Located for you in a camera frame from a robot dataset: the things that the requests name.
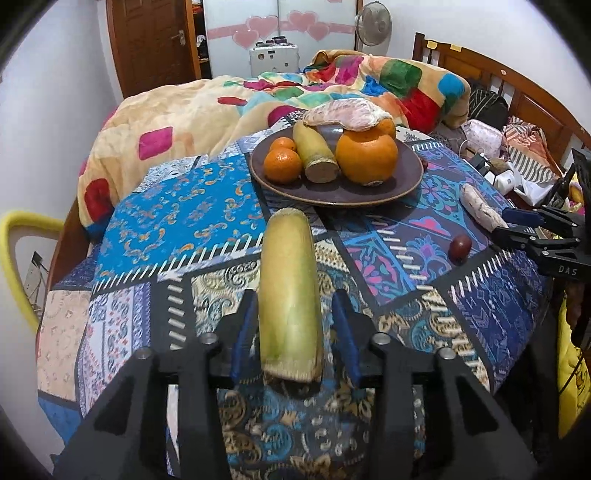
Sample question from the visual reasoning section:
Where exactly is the yellow bag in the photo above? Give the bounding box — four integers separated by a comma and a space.
556, 295, 591, 440

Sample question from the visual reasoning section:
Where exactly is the purple round plate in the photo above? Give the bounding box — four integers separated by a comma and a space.
249, 124, 424, 208

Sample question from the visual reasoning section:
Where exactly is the colourful checked blanket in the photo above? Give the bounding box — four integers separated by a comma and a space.
76, 48, 472, 232

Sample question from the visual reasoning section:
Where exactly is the blue patterned patchwork bedsheet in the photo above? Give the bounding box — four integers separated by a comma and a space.
36, 104, 556, 480

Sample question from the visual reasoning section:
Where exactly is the peeled pomelo segment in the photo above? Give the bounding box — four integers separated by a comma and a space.
302, 99, 391, 133

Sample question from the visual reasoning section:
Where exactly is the white metal case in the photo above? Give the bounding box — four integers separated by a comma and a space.
249, 42, 301, 76

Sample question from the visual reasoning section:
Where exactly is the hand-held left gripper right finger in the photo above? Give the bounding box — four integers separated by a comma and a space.
331, 290, 539, 480

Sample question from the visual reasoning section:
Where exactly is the pink quilted bag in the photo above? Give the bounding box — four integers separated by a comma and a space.
464, 119, 504, 160

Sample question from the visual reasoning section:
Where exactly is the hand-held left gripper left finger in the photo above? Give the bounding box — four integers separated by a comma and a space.
54, 289, 260, 480

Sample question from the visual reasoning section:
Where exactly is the wooden bed headboard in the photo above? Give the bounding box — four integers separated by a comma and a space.
412, 31, 591, 154

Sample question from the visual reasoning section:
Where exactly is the standing electric fan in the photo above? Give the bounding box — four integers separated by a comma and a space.
354, 0, 393, 57

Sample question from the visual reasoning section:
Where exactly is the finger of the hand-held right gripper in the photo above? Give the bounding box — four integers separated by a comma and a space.
489, 224, 556, 258
501, 206, 584, 230

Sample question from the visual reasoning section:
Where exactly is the small pale sweet potato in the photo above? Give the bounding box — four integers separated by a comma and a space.
460, 184, 509, 232

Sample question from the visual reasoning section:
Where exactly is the brown wooden door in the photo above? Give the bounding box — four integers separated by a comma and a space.
106, 0, 203, 99

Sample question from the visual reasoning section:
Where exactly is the yellow foam tube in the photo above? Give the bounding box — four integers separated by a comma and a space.
0, 209, 66, 325

